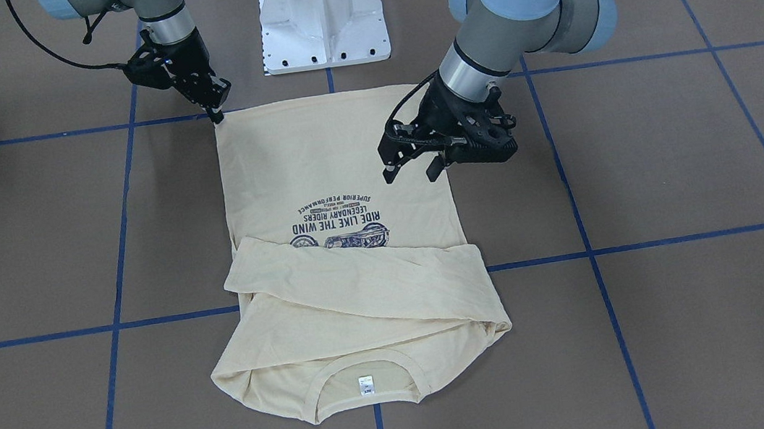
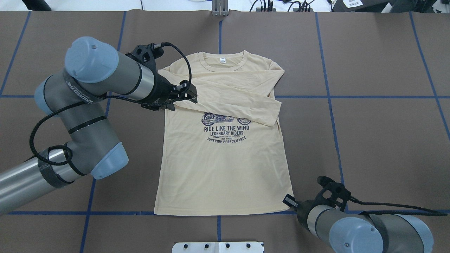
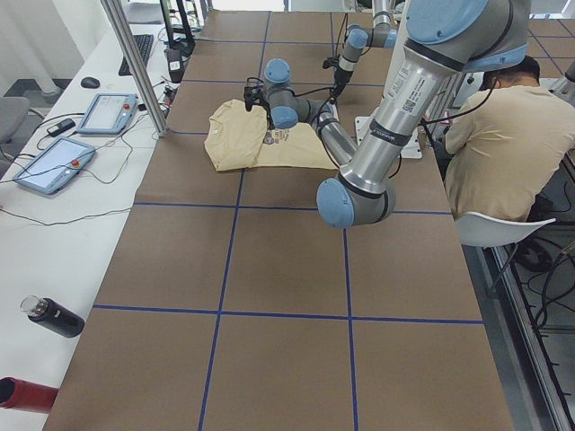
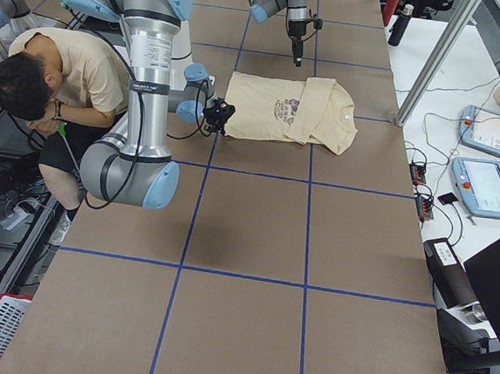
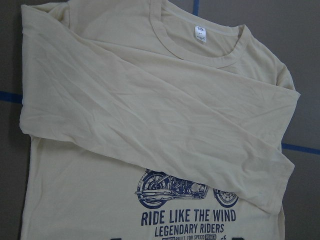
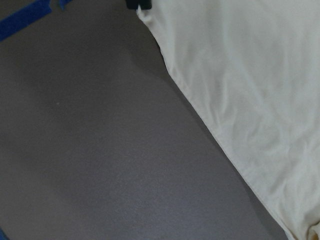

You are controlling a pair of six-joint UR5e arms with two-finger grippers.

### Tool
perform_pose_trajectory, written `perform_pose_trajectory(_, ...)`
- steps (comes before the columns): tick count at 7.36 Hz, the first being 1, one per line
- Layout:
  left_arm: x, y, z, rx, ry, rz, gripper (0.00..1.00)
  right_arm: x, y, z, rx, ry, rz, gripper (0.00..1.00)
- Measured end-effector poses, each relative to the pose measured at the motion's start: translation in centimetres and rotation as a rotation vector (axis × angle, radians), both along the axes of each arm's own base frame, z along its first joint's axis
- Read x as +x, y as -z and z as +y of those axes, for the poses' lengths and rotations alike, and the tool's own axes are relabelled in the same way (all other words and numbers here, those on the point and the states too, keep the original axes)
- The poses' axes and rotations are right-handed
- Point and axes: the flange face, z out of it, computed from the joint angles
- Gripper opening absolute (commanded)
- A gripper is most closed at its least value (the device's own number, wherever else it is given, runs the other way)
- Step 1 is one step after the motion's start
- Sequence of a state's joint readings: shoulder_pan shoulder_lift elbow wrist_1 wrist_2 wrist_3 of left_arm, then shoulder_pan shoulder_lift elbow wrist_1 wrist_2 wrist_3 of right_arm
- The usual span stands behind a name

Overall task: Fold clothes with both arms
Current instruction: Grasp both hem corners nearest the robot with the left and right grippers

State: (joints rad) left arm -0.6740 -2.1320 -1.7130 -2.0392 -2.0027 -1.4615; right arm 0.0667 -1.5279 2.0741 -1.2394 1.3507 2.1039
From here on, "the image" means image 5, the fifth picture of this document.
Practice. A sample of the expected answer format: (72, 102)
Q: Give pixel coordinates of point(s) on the cream long-sleeve printed shirt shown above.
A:
(150, 123)

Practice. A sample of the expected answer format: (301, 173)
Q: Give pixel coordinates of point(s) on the blue tape line crosswise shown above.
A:
(11, 97)

